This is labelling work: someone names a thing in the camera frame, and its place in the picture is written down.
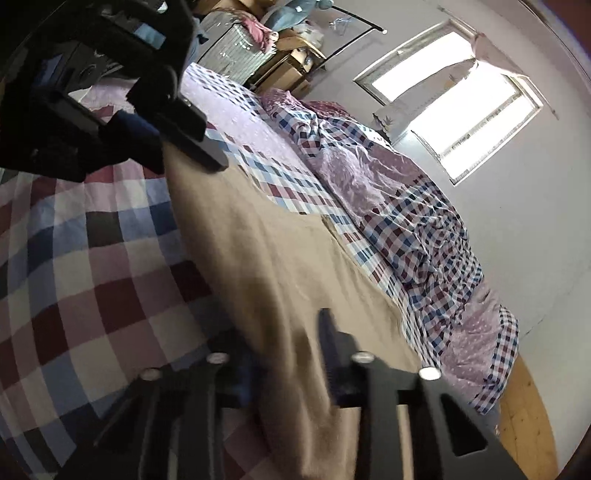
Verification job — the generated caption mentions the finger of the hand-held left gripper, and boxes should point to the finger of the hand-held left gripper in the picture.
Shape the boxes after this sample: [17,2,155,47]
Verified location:
[99,110,166,175]
[159,96,230,174]

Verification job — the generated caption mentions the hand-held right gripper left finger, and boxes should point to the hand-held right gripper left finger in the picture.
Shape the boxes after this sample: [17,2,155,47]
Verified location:
[55,348,262,480]

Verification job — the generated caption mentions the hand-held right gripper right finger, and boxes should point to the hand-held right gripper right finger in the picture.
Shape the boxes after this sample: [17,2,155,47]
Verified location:
[318,308,529,480]

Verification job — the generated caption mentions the tan garment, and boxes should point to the tan garment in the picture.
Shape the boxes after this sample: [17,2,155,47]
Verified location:
[161,141,423,480]

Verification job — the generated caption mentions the pink clothes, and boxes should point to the pink clothes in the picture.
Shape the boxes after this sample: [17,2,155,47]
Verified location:
[238,14,280,49]

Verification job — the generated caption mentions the metal clothes rack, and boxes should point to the metal clothes rack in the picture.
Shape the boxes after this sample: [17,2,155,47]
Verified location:
[318,4,387,70]

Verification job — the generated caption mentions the striped storage basket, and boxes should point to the striped storage basket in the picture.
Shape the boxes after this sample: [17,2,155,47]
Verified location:
[198,9,278,86]

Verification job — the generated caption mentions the cardboard box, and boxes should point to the cardboard box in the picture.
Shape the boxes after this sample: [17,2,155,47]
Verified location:
[252,58,312,99]
[194,0,262,14]

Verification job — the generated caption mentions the dark red pillow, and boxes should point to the dark red pillow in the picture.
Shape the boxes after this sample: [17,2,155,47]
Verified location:
[302,98,354,121]

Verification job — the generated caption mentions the plaid bed sheet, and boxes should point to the plaid bed sheet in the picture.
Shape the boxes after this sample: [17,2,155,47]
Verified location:
[0,62,423,480]

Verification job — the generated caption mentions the plaid and lilac quilt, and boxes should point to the plaid and lilac quilt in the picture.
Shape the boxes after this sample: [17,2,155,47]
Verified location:
[261,88,520,418]

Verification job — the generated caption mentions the wooden headboard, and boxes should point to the wooden headboard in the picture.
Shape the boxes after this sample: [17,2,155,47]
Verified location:
[496,353,561,480]

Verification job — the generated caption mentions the window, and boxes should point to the window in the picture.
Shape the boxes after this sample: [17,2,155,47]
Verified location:
[355,18,541,186]

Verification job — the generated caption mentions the white printed curtain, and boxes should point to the white printed curtain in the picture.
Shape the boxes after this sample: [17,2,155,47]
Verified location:
[373,31,529,139]

